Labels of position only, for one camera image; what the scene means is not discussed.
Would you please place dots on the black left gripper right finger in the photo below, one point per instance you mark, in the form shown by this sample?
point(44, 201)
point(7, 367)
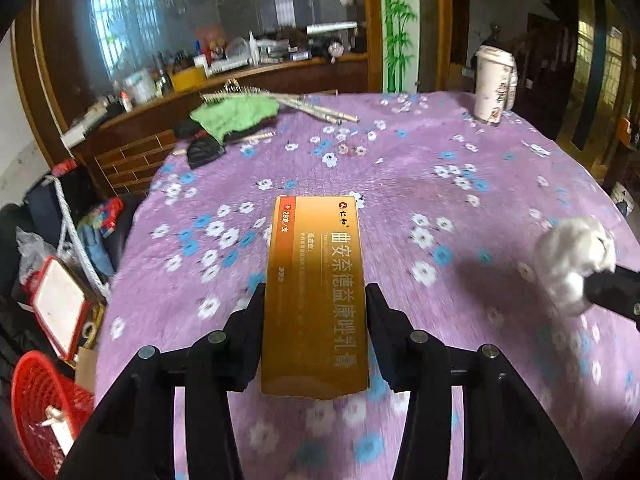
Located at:
point(507, 434)

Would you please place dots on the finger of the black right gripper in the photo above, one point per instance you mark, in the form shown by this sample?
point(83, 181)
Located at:
point(617, 291)

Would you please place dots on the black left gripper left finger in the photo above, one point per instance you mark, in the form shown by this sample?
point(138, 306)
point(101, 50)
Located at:
point(130, 434)

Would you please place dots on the white tissue ball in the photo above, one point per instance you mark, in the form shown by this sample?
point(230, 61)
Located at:
point(566, 255)

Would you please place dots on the orange medicine box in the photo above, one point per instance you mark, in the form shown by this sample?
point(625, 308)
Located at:
point(315, 342)

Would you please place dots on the red plastic mesh basket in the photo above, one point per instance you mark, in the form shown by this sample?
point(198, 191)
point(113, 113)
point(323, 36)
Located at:
point(39, 389)

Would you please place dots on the red framed white box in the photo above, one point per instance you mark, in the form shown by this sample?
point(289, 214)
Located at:
point(61, 304)

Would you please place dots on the clear plastic bag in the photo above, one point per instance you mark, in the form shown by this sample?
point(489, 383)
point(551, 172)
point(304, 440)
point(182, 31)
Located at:
point(34, 251)

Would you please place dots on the colorful toy bag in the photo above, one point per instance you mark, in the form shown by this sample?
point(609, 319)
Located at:
point(94, 228)

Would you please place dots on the dark blue shopping bag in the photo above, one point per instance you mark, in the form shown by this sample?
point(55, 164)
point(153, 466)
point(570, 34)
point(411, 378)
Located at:
point(43, 205)

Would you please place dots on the white floral paper cup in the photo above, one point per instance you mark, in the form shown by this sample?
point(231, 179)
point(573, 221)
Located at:
point(495, 84)

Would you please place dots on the black pouch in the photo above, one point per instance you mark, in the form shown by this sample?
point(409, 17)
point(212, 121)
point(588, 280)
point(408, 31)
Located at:
point(202, 151)

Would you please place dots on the white flat box on counter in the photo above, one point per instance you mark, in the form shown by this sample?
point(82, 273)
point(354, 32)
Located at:
point(78, 132)

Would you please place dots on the green cloth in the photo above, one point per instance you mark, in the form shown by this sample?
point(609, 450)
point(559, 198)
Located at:
point(232, 115)

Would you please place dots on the white plastic jar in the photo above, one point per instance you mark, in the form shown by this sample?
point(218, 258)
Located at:
point(140, 87)

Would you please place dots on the yellow tin container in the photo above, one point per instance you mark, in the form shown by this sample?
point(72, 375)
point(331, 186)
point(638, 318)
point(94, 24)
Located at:
point(187, 79)

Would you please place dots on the wooden glass cabinet partition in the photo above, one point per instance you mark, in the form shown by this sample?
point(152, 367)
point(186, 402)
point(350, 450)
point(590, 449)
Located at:
point(71, 55)

